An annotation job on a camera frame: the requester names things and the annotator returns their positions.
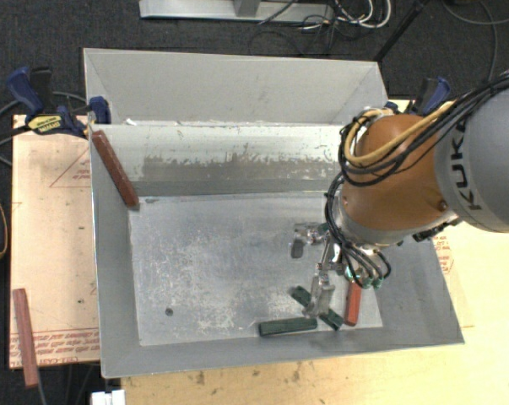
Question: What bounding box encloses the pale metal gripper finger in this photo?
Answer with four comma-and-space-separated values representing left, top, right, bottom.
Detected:
317, 274, 336, 316
303, 273, 323, 317

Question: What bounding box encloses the dark green block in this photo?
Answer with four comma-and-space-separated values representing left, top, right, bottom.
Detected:
290, 285, 344, 332
257, 316, 319, 338

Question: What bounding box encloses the red-brown flat block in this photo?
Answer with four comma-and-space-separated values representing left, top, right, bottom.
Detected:
11, 288, 41, 390
91, 129, 140, 209
344, 280, 364, 327

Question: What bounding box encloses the grey metal bin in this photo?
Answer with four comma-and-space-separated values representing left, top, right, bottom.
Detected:
83, 47, 466, 380

